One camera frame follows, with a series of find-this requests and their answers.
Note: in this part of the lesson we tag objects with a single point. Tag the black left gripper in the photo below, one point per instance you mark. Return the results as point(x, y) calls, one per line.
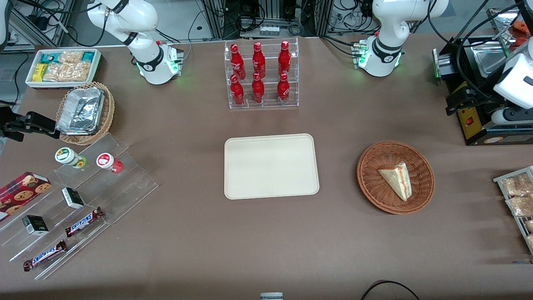
point(473, 95)

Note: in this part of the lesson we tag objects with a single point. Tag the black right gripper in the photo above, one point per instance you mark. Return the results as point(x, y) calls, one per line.
point(16, 123)

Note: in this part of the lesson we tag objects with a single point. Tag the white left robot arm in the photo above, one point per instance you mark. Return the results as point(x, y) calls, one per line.
point(385, 46)

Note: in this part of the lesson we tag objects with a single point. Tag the light oval wicker basket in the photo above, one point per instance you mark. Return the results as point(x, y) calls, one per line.
point(109, 112)

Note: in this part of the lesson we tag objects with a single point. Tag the triangular wrapped sandwich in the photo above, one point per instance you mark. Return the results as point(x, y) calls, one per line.
point(397, 180)

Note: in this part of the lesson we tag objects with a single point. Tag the round brown wicker basket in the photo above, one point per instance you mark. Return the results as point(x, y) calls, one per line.
point(374, 187)

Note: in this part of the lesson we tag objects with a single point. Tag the beige plastic tray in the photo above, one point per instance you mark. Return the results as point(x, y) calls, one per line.
point(270, 166)

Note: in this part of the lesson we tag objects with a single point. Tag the black machine with yellow label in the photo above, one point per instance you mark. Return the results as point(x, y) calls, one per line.
point(470, 125)

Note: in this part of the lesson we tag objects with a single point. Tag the green lid sunflower tub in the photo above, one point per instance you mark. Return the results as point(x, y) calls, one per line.
point(66, 156)

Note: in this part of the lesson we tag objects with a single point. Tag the silver foil packets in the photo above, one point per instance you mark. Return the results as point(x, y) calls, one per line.
point(81, 110)

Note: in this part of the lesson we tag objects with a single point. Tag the yellow snack packet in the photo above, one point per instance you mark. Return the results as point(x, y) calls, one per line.
point(39, 73)

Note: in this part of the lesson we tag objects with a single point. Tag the clear cracker bag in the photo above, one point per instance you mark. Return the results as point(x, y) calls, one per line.
point(68, 72)
point(70, 57)

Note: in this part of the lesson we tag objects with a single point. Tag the teal snack packet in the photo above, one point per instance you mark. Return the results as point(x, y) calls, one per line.
point(89, 56)
point(50, 57)

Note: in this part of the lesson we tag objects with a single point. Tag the red plaid cookie box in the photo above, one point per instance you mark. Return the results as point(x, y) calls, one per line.
point(21, 193)

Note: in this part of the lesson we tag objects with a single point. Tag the red lid strawberry tub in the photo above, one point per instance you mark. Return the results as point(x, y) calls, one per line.
point(106, 161)

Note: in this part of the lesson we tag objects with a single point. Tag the white plastic snack bin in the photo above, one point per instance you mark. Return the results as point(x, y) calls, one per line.
point(98, 71)

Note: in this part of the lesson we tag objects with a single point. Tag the small black box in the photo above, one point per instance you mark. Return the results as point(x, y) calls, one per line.
point(35, 225)
point(73, 198)

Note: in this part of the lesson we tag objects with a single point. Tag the clear bag of biscuits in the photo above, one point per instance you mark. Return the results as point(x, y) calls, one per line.
point(516, 184)
point(520, 206)
point(529, 227)

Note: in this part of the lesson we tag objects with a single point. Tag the red orange snack packet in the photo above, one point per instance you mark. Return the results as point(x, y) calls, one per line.
point(522, 28)

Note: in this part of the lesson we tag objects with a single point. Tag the clear acrylic stepped shelf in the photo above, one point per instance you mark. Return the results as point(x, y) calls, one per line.
point(125, 183)

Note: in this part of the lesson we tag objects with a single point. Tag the Snickers chocolate bar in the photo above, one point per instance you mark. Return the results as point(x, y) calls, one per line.
point(45, 255)
point(83, 222)

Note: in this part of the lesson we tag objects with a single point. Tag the red cola bottle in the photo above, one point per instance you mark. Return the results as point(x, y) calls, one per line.
point(284, 58)
point(283, 91)
point(237, 62)
point(258, 91)
point(258, 60)
point(237, 92)

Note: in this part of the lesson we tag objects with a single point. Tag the clear acrylic bottle rack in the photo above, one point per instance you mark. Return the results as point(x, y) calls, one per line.
point(268, 54)

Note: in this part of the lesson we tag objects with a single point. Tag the white power strip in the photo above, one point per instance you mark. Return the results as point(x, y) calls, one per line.
point(270, 30)

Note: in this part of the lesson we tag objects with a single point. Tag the small grey object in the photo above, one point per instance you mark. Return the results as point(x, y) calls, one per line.
point(271, 296)

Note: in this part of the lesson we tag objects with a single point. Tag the aluminium frame rail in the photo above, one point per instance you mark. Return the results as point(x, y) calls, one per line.
point(37, 25)

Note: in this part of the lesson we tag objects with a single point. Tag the aluminium frame rack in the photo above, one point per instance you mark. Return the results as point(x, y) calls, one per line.
point(216, 16)

